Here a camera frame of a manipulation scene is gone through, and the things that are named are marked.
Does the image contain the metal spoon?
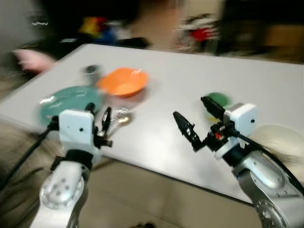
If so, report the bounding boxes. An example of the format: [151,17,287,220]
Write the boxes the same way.
[110,108,134,128]

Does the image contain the pink cloth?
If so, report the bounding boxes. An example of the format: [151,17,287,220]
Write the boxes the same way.
[13,48,57,74]

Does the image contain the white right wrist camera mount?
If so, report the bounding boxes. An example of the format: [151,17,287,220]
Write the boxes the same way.
[214,103,260,160]

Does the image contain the cream plate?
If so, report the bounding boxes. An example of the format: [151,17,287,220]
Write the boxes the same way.
[249,124,304,182]

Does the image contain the colourful toy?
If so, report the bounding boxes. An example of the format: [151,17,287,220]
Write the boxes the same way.
[78,16,120,44]

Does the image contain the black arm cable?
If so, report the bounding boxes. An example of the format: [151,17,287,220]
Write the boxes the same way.
[0,118,60,191]
[234,131,304,192]

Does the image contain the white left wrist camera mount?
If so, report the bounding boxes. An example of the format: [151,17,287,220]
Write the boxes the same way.
[58,109,102,152]

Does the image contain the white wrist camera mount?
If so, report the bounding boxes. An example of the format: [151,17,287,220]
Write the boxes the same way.
[58,109,102,152]
[214,103,260,160]

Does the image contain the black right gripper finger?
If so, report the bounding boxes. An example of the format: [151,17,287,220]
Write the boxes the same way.
[172,112,205,152]
[200,96,226,120]

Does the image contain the teal plate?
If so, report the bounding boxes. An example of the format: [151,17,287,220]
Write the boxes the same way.
[38,85,103,125]

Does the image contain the frosted glass cup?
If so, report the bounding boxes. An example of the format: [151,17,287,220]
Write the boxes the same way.
[83,64,103,87]

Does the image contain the dark cabinet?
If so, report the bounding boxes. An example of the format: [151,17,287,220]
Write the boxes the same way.
[222,0,304,50]

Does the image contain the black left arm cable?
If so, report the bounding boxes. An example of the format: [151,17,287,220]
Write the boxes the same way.
[0,118,60,191]

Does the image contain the small green dish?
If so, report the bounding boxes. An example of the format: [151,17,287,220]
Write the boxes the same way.
[204,92,233,114]

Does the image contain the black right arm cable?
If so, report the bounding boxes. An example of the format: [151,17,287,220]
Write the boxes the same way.
[234,131,304,192]

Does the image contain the red and white object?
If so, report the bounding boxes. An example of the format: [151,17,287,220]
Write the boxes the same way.
[175,13,221,53]

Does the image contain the orange bowl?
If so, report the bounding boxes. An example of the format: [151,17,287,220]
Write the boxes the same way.
[97,67,149,98]

